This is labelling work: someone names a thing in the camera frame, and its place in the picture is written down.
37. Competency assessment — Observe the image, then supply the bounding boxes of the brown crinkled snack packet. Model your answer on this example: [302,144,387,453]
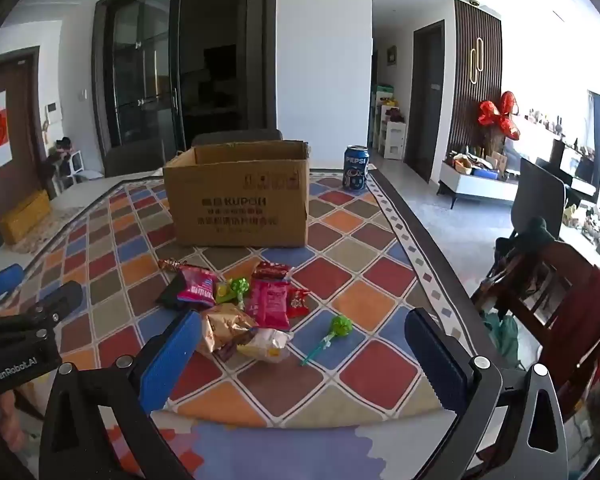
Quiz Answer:
[200,304,258,356]

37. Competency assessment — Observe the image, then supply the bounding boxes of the dark green cloth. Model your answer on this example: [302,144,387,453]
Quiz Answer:
[515,216,556,257]

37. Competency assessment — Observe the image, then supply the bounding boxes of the dark red snack packet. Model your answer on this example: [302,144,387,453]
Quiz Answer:
[251,261,292,281]

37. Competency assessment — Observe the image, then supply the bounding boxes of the grey dining chair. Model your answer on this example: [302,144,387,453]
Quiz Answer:
[510,157,567,241]

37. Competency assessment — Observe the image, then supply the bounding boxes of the pink packet with blue label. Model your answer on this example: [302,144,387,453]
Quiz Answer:
[176,266,217,308]

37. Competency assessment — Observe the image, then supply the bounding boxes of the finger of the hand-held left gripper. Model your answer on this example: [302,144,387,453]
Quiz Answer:
[29,281,84,322]
[0,263,25,302]

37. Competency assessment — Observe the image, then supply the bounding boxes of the brown entrance door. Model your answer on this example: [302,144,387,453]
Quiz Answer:
[0,46,48,253]

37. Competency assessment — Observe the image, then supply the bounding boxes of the green plastic bag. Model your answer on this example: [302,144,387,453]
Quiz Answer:
[484,312,520,357]

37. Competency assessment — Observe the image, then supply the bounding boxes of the dark slatted wall panel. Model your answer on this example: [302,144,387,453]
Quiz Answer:
[452,0,503,161]

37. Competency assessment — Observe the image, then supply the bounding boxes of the colourful checkered tablecloth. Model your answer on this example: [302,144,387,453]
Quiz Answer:
[0,169,503,480]

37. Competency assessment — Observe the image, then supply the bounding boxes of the white shelf unit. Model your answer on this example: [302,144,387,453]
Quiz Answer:
[377,92,407,161]

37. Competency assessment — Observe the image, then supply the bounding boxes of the magenta snack packet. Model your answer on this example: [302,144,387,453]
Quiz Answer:
[245,278,292,331]

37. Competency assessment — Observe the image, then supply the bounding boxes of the black monitor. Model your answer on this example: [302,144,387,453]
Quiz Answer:
[550,139,597,196]

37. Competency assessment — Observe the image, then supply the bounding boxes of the green lollipop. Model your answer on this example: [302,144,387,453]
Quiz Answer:
[230,276,251,311]
[300,314,354,367]

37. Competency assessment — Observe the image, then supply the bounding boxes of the white low cabinet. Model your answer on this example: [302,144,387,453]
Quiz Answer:
[437,160,521,211]

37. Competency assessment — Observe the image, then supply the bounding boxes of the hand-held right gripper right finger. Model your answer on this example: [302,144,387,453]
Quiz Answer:
[405,307,568,480]

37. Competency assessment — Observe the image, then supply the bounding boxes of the red foil balloon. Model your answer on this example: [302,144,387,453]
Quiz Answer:
[477,91,521,141]

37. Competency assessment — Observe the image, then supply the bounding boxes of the wooden chair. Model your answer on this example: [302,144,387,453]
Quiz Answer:
[472,240,600,411]

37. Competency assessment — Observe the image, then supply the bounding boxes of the blue soda can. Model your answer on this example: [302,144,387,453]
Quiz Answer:
[342,145,370,192]

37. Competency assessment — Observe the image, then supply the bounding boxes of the dark interior door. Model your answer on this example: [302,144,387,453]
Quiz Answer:
[404,20,446,183]

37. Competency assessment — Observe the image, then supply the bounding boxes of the pale yellow snack packet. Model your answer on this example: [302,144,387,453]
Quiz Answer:
[235,327,293,363]

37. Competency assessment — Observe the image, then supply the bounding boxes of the black snack packet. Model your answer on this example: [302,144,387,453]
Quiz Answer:
[155,276,186,309]

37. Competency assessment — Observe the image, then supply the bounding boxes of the small red snack packet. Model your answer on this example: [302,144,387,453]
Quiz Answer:
[286,287,311,318]

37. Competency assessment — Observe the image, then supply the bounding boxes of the brown cardboard box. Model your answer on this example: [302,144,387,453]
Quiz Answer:
[162,140,312,248]

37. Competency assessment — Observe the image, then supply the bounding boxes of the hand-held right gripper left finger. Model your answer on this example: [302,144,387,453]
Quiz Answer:
[39,310,203,480]

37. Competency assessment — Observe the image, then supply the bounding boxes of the yellow box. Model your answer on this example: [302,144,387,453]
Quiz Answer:
[0,190,52,246]

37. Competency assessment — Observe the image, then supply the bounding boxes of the dark glass cabinet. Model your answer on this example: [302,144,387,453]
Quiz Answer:
[92,0,278,161]

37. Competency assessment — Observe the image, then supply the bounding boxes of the red cloth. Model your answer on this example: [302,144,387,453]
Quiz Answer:
[545,265,600,411]

